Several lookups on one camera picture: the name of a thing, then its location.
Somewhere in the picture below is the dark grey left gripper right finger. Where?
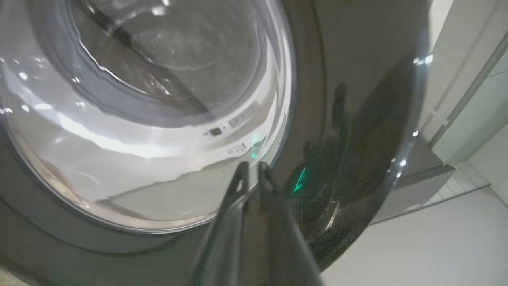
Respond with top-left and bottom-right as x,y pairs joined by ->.
254,161 -> 323,286

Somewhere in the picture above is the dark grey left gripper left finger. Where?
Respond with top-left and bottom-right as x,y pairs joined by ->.
190,161 -> 254,286

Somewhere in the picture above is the dark round washing machine door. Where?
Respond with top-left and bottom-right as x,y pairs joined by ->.
0,0 -> 431,286

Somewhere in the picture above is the grey low block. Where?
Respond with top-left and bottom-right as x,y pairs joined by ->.
373,139 -> 456,224

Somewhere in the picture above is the pale green panel cabinet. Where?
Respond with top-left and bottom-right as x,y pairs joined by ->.
413,0 -> 508,167

